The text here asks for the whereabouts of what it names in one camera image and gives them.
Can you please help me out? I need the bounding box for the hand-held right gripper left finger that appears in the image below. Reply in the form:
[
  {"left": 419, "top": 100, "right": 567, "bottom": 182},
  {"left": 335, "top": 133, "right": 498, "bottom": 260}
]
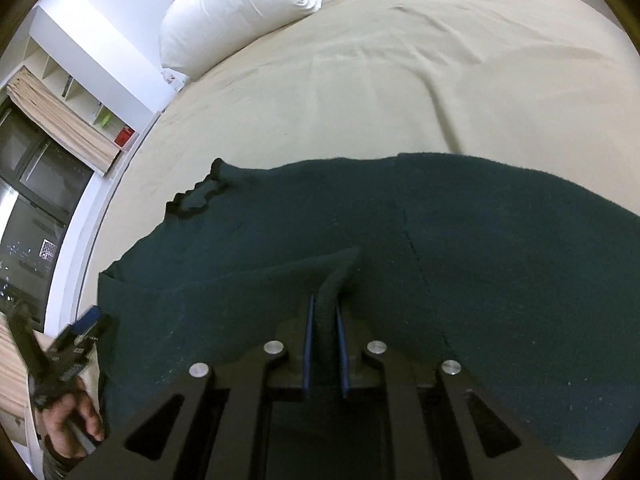
[{"left": 70, "top": 294, "right": 316, "bottom": 480}]

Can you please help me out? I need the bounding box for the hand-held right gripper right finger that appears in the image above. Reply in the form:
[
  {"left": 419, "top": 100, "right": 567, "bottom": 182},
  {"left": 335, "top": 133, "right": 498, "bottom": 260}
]
[{"left": 333, "top": 304, "right": 576, "bottom": 480}]

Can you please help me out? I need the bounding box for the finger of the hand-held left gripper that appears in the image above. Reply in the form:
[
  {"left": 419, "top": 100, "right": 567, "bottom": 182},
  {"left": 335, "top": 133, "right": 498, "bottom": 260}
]
[
  {"left": 50, "top": 305, "right": 119, "bottom": 358},
  {"left": 5, "top": 302, "right": 48, "bottom": 381}
]

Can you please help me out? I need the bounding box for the dark green sweater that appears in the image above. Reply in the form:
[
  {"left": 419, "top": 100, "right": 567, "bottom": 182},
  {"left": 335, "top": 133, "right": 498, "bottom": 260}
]
[{"left": 97, "top": 152, "right": 640, "bottom": 462}]

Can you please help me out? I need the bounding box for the person's left hand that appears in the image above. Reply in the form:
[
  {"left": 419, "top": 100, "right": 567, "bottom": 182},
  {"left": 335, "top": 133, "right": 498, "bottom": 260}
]
[{"left": 42, "top": 389, "right": 106, "bottom": 461}]

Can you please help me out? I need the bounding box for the dark window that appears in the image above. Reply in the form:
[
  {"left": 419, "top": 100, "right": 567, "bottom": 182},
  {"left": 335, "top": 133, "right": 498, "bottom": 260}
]
[{"left": 0, "top": 95, "right": 96, "bottom": 332}]

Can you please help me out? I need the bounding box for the beige window blind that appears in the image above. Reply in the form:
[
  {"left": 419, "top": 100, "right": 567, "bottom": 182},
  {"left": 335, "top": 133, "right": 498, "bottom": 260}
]
[{"left": 5, "top": 67, "right": 122, "bottom": 177}]

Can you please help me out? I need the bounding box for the white pillow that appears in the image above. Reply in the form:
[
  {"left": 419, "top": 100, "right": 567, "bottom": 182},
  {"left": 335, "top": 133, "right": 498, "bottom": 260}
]
[{"left": 159, "top": 0, "right": 327, "bottom": 79}]

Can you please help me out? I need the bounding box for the white wall shelf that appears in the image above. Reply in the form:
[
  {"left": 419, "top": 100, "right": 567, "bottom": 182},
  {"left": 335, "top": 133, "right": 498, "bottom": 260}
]
[{"left": 22, "top": 34, "right": 139, "bottom": 162}]

